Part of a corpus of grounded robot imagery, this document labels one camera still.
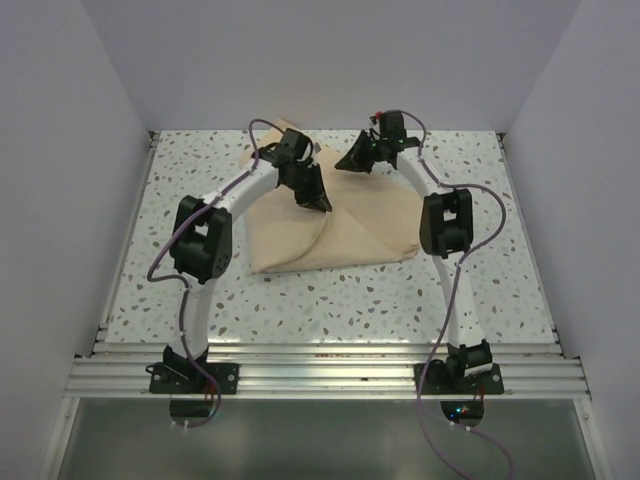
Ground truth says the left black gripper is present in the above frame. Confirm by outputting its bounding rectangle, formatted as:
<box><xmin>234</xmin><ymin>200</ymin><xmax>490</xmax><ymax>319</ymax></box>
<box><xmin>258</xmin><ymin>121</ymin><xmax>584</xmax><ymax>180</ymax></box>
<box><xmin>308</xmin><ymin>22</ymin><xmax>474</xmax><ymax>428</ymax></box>
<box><xmin>284</xmin><ymin>163</ymin><xmax>333</xmax><ymax>213</ymax></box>

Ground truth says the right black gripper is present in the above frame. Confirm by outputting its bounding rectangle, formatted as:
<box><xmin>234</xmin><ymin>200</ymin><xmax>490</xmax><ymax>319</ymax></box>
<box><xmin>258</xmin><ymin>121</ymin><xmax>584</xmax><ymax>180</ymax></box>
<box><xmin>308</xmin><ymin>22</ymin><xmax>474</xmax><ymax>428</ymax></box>
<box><xmin>336</xmin><ymin>131</ymin><xmax>387</xmax><ymax>175</ymax></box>

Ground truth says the beige cloth drape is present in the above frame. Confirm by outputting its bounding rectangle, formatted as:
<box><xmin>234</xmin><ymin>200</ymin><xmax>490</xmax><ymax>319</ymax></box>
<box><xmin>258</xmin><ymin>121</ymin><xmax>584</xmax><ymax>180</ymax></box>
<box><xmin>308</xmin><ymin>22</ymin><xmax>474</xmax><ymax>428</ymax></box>
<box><xmin>244</xmin><ymin>135</ymin><xmax>422</xmax><ymax>273</ymax></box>

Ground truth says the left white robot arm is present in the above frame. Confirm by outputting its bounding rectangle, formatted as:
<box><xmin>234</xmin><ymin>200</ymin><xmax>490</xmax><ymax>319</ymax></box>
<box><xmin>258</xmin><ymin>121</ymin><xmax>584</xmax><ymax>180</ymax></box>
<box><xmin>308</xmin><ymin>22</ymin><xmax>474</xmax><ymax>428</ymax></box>
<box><xmin>147</xmin><ymin>128</ymin><xmax>332</xmax><ymax>393</ymax></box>

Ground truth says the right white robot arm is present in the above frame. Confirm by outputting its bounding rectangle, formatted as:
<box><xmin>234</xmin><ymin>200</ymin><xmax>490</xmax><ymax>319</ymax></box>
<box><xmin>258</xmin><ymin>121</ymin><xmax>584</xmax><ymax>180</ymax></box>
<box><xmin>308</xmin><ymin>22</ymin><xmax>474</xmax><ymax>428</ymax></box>
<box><xmin>335</xmin><ymin>110</ymin><xmax>493</xmax><ymax>393</ymax></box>

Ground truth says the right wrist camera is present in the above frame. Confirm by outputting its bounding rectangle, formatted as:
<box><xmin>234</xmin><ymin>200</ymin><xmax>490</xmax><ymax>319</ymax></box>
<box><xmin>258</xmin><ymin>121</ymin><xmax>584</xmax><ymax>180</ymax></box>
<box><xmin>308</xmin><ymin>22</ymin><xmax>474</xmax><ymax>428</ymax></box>
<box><xmin>370</xmin><ymin>111</ymin><xmax>384</xmax><ymax>125</ymax></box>

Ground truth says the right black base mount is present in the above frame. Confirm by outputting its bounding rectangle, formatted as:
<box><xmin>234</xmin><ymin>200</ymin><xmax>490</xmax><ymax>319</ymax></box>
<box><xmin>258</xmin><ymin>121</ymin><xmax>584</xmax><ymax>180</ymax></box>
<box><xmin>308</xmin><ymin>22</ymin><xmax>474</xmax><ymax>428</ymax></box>
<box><xmin>413</xmin><ymin>360</ymin><xmax>505</xmax><ymax>396</ymax></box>

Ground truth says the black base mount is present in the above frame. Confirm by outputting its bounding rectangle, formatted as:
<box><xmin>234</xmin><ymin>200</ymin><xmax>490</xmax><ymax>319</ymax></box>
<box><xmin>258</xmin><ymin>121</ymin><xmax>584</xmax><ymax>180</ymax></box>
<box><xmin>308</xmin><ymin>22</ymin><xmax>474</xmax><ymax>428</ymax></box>
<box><xmin>145</xmin><ymin>362</ymin><xmax>240</xmax><ymax>395</ymax></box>
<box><xmin>413</xmin><ymin>360</ymin><xmax>505</xmax><ymax>396</ymax></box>

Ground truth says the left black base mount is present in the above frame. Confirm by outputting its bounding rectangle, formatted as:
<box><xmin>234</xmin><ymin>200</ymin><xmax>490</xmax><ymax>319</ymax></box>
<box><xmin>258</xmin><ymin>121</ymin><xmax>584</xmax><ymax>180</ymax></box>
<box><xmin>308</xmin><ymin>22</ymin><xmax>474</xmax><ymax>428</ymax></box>
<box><xmin>145</xmin><ymin>362</ymin><xmax>240</xmax><ymax>395</ymax></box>

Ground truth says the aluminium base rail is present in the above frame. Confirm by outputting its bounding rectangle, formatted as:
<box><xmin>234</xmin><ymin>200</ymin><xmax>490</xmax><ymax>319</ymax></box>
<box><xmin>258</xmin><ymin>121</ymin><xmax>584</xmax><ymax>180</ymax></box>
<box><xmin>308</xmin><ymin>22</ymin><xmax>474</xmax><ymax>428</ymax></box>
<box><xmin>64</xmin><ymin>343</ymin><xmax>590</xmax><ymax>400</ymax></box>

